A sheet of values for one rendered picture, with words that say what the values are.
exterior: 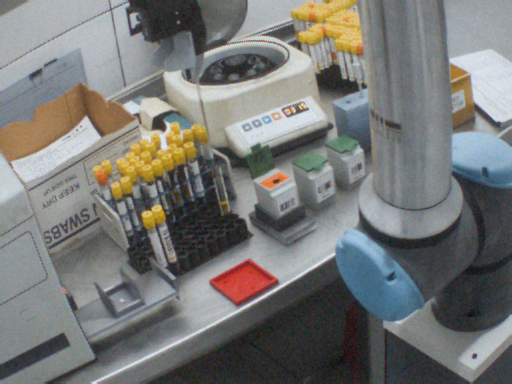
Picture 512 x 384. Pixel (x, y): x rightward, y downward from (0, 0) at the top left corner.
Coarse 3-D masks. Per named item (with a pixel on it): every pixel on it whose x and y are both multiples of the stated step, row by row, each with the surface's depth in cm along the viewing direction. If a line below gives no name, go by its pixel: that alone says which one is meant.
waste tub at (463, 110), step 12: (456, 72) 138; (468, 72) 134; (456, 84) 133; (468, 84) 135; (456, 96) 134; (468, 96) 136; (456, 108) 135; (468, 108) 137; (456, 120) 136; (468, 120) 138
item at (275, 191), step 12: (264, 180) 119; (276, 180) 119; (288, 180) 118; (264, 192) 118; (276, 192) 117; (288, 192) 118; (264, 204) 120; (276, 204) 117; (288, 204) 118; (276, 216) 118
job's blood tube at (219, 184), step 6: (216, 168) 119; (216, 174) 119; (216, 180) 119; (222, 180) 120; (216, 186) 120; (222, 186) 120; (216, 192) 121; (222, 192) 121; (222, 198) 121; (222, 204) 122; (228, 204) 122; (222, 210) 122; (228, 210) 122
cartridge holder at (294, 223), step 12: (300, 204) 120; (252, 216) 123; (264, 216) 120; (288, 216) 119; (300, 216) 120; (264, 228) 121; (276, 228) 119; (288, 228) 119; (300, 228) 119; (312, 228) 120; (288, 240) 118
